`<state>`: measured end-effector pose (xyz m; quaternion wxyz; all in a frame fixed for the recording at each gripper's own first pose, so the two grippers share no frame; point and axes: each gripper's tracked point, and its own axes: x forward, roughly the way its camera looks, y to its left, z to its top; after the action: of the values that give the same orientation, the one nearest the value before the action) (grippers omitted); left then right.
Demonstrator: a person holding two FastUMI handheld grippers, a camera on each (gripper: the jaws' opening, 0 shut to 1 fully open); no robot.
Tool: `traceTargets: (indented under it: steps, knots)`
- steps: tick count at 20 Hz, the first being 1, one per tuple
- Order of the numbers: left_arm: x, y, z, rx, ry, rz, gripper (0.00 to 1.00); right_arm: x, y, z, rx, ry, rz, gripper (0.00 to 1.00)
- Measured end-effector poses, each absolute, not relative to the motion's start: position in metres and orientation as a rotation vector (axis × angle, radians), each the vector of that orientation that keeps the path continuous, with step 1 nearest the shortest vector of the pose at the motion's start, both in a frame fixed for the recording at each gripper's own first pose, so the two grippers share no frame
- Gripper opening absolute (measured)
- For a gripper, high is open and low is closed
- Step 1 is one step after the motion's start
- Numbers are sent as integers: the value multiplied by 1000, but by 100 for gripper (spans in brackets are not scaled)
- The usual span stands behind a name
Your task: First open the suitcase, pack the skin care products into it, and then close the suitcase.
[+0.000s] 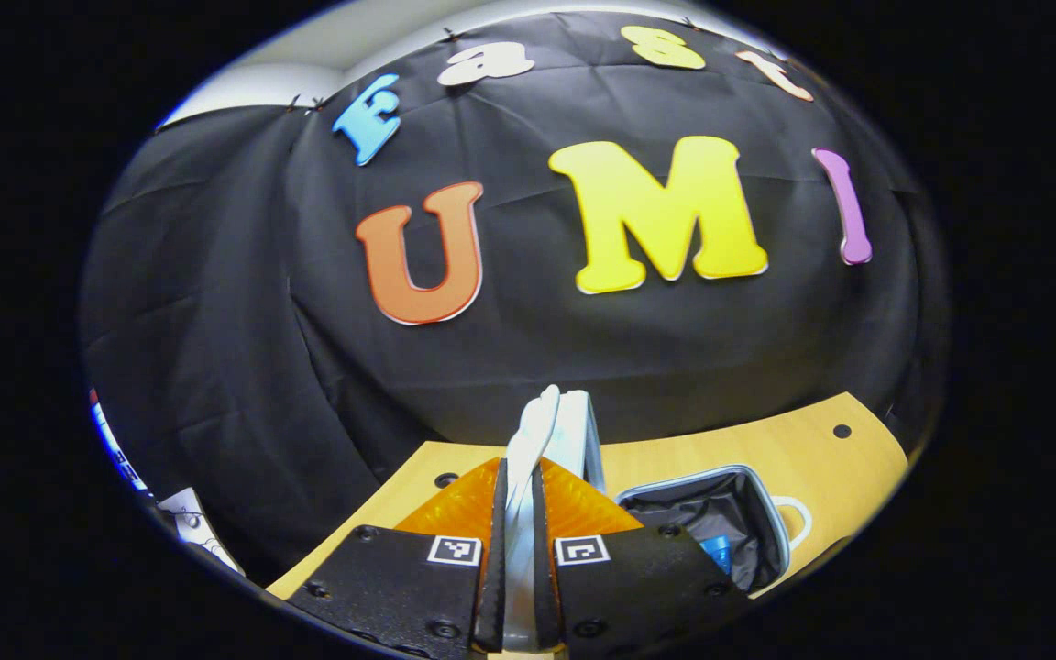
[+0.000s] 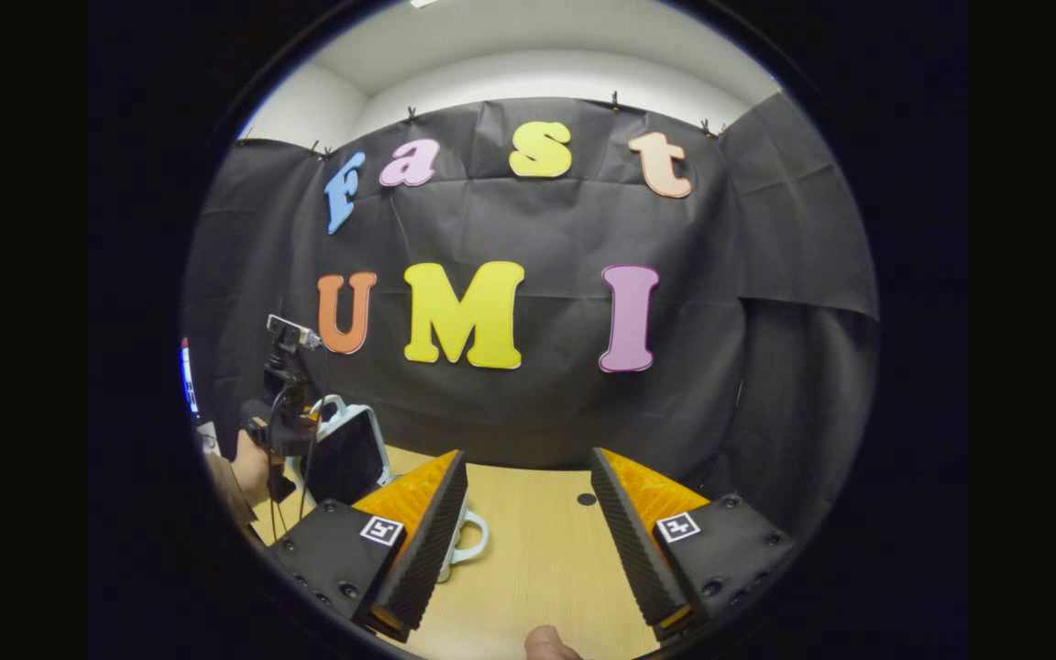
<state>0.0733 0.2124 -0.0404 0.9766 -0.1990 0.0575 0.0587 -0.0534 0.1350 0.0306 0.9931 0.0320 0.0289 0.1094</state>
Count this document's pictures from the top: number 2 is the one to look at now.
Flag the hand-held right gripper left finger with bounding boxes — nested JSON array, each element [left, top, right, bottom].
[[268, 448, 470, 644]]

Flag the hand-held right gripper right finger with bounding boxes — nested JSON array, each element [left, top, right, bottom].
[[588, 446, 800, 644]]

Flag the pale blue suitcase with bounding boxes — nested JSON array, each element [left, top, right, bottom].
[[302, 393, 491, 585]]

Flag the lit screen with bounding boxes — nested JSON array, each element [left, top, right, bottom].
[[180, 336, 201, 416]]

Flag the black backdrop cloth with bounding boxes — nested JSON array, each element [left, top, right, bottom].
[[181, 92, 881, 542]]

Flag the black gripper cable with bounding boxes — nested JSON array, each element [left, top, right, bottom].
[[269, 381, 321, 539]]

